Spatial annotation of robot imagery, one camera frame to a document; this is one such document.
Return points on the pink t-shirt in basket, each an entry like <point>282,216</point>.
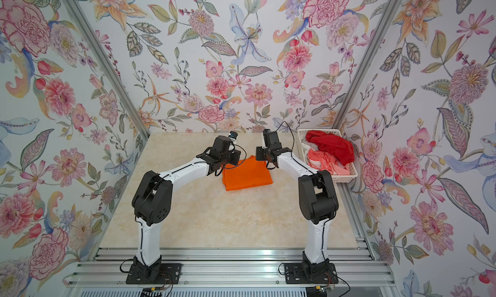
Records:
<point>324,161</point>

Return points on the left rear aluminium corner post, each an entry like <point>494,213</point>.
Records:
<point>88,33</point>

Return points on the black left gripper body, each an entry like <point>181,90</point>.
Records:
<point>228,156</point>

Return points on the white plastic laundry basket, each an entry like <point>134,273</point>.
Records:
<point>337,179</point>

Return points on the front aluminium rail frame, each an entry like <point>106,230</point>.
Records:
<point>232,272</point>

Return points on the right rear aluminium corner post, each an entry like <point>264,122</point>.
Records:
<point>364,66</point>

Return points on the aluminium corner post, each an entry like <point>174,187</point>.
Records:
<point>364,66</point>
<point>88,33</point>

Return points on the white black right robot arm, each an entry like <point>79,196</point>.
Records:
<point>318,204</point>

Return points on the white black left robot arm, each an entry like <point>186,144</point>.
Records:
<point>152,201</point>

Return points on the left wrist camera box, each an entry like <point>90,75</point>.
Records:
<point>224,144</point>

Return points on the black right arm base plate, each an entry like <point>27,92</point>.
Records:
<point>310,273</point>

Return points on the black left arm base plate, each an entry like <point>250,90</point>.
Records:
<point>158,273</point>

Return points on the orange t-shirt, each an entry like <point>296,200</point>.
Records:
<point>247,174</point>

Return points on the red t-shirt in basket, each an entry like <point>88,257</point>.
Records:
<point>333,144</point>

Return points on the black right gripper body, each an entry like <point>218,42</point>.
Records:
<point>263,154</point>

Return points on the white garment in basket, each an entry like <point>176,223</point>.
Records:
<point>307,147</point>

